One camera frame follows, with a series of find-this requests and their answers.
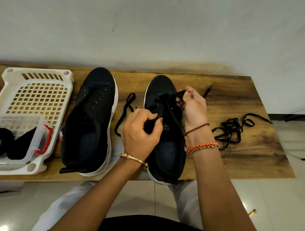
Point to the person's left hand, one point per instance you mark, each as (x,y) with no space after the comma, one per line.
(138,138)

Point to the person's right hand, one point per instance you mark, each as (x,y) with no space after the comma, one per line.
(195,107)

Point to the black shoelace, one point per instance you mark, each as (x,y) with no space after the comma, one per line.
(126,107)
(233,128)

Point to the black sneaker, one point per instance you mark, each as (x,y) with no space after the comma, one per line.
(88,133)
(167,157)

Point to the person's right forearm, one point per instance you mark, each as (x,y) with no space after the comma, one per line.
(221,190)

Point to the person's left forearm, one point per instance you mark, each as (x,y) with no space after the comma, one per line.
(97,200)

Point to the person's black shirt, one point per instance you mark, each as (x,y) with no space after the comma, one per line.
(147,222)

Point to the black tripod stand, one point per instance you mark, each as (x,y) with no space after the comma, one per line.
(291,116)

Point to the white plastic lattice basket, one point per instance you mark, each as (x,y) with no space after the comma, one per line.
(35,93)

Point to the black rolled band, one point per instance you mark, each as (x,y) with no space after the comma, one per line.
(23,143)
(4,143)

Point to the white box under table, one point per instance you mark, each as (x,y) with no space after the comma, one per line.
(12,186)

